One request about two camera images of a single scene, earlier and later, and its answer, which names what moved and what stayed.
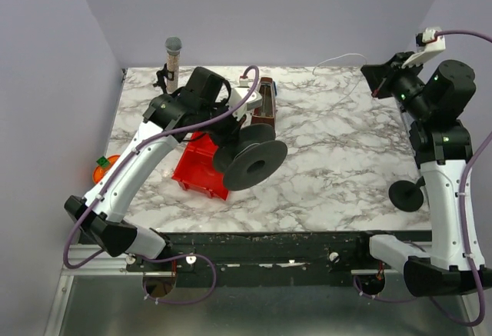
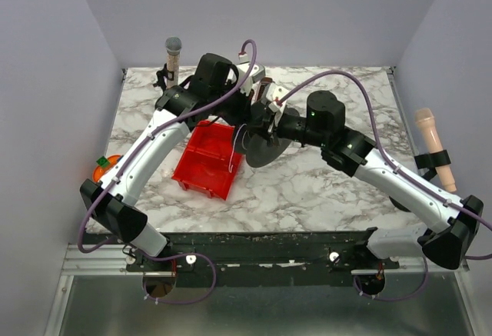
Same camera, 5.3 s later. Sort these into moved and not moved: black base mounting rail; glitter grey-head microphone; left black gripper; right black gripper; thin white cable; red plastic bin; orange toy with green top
Moved: left black gripper; thin white cable; right black gripper
Not moved: black base mounting rail; orange toy with green top; glitter grey-head microphone; red plastic bin
